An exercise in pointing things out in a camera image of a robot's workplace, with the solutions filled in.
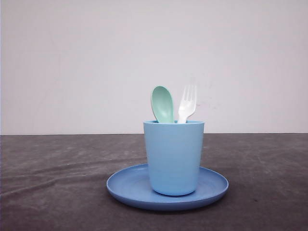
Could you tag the mint green plastic spoon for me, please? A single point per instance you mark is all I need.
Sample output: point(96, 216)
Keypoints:
point(162, 105)

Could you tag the white plastic fork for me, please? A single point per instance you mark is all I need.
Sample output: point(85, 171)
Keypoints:
point(188, 103)

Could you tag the light blue plastic cup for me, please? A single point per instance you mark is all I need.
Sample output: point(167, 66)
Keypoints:
point(173, 156)

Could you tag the blue plastic plate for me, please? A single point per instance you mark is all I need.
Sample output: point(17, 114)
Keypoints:
point(131, 186)

